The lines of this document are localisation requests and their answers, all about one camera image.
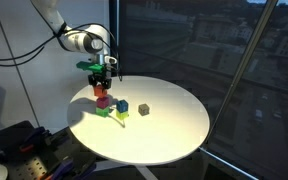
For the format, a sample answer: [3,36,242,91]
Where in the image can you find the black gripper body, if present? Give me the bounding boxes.
[87,71,113,85]

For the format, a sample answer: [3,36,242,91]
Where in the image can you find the orange block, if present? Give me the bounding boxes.
[93,84,108,99]

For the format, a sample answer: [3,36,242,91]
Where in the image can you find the magenta block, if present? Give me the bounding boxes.
[96,96,111,110]

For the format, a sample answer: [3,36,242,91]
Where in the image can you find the blue block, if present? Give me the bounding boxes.
[115,99,130,113]

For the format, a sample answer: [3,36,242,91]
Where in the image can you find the green block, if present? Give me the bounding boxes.
[95,106,111,118]

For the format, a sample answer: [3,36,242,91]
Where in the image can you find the yellow-green block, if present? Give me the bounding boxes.
[115,110,130,121]

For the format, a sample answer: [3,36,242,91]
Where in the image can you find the grey block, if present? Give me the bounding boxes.
[137,103,151,117]

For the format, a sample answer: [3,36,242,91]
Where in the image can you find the round white table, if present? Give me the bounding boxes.
[66,75,211,180]

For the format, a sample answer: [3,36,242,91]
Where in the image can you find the black pegboard cart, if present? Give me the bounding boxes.
[0,119,98,180]

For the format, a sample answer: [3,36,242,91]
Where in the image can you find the grey window mullion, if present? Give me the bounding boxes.
[202,0,279,149]

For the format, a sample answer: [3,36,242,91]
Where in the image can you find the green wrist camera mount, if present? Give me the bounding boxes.
[75,60,106,74]

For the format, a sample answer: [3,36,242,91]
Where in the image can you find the dark window post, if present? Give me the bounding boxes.
[108,0,122,78]

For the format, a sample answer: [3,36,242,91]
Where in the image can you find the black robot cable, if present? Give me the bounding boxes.
[0,44,47,68]
[0,23,67,63]

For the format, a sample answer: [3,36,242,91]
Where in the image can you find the clamp with orange handle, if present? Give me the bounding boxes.
[48,159,97,180]
[18,125,48,153]

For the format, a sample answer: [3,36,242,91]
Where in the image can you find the window bottom rail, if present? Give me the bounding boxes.
[198,145,262,180]

